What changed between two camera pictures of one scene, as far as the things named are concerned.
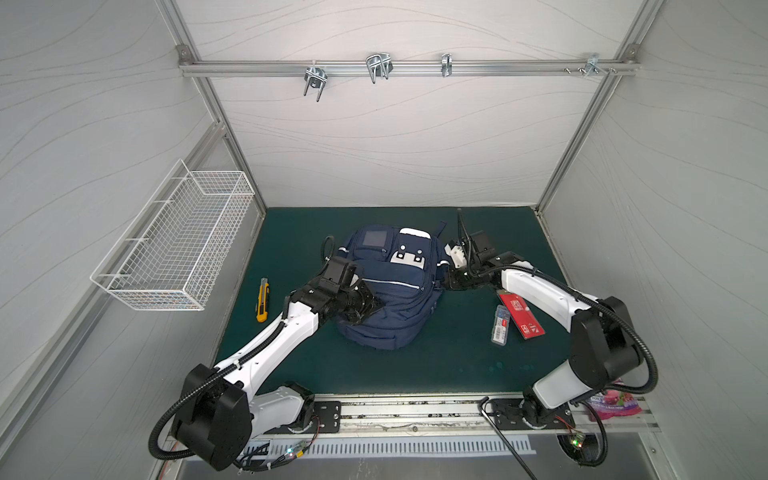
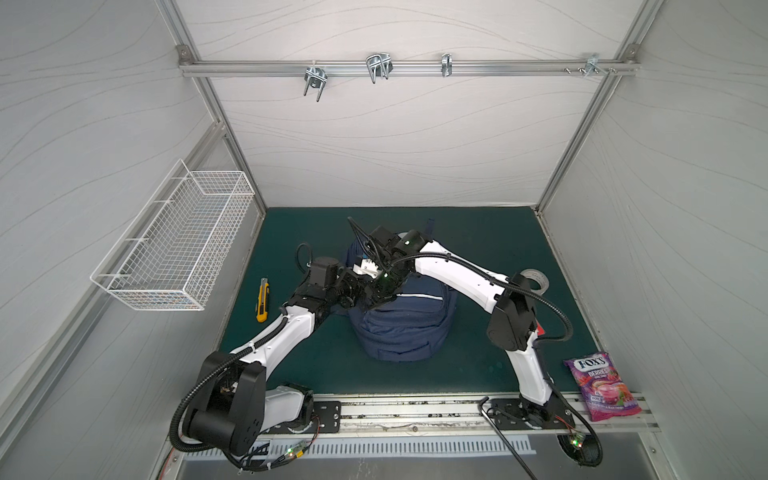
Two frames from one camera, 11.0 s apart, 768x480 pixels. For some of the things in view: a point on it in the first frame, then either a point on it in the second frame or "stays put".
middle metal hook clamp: (379, 65) stays put
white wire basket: (164, 259) stays put
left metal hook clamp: (316, 78) stays put
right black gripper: (459, 277) → (381, 241)
